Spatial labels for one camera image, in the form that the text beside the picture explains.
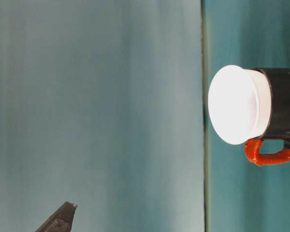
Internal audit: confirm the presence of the white paper cup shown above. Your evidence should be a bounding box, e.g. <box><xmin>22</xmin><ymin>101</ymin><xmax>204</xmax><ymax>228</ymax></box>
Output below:
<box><xmin>207</xmin><ymin>64</ymin><xmax>273</xmax><ymax>145</ymax></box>

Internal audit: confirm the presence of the black cup holder red handle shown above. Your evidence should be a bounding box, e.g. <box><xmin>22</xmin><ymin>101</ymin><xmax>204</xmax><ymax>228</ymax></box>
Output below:
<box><xmin>244</xmin><ymin>67</ymin><xmax>290</xmax><ymax>167</ymax></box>

